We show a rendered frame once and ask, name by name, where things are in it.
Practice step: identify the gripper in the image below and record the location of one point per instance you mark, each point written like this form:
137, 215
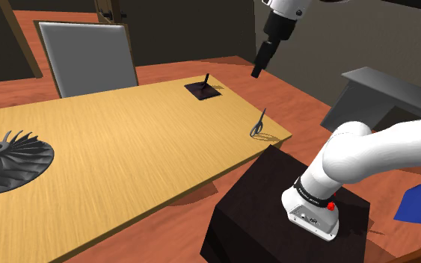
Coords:
280, 26

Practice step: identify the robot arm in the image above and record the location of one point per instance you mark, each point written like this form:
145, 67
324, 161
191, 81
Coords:
356, 154

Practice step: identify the black square base with stick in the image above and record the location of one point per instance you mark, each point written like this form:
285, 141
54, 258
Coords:
202, 91

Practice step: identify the grey scissors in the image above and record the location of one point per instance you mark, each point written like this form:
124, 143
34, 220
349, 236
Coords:
257, 128

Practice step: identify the grey side table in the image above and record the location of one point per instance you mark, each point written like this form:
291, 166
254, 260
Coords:
374, 91

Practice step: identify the dark robot stand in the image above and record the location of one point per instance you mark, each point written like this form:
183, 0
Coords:
261, 218

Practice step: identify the light wooden table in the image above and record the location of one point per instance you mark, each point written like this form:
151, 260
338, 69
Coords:
122, 145

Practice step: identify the black turbine wheel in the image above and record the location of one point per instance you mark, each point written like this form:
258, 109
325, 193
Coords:
11, 164

